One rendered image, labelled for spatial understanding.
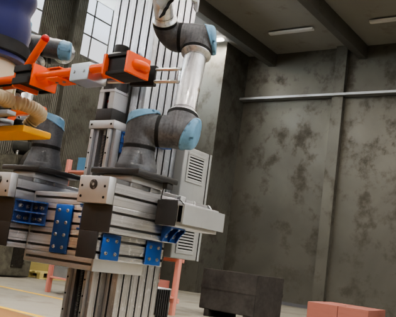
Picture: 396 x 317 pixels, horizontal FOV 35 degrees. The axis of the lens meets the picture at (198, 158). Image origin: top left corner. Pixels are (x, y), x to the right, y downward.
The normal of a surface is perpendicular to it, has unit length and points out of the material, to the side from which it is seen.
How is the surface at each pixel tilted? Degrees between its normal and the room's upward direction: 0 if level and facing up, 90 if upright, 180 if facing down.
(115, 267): 90
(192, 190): 90
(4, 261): 90
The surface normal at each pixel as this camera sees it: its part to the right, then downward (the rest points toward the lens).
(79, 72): -0.61, -0.22
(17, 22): 0.80, -0.11
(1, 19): 0.51, -0.18
